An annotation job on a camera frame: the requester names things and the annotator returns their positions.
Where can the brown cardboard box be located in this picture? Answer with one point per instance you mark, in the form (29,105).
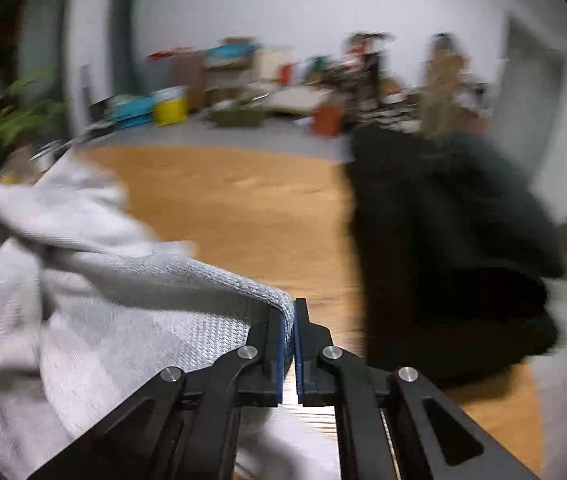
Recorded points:
(188,80)

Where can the teal box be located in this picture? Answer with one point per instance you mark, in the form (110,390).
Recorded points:
(131,112)

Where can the grey knit sweater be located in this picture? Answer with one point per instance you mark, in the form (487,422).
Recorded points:
(113,335)

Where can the grey door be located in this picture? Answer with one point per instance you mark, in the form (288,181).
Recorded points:
(531,100)

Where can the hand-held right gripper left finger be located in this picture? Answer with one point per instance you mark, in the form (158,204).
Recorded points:
(278,360)

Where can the green potted plant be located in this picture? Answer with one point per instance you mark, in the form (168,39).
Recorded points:
(18,120)

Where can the orange object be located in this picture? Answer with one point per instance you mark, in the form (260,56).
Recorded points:
(327,119)

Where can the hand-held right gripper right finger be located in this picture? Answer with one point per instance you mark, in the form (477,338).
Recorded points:
(299,370)

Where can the yellow box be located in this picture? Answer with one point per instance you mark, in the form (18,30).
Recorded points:
(171,109)

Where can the beige tall object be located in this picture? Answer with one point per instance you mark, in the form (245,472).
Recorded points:
(443,85)

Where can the black cloth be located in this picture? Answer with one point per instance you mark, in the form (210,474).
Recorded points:
(438,260)

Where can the olive green bin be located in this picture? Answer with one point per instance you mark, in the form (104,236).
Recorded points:
(236,118)

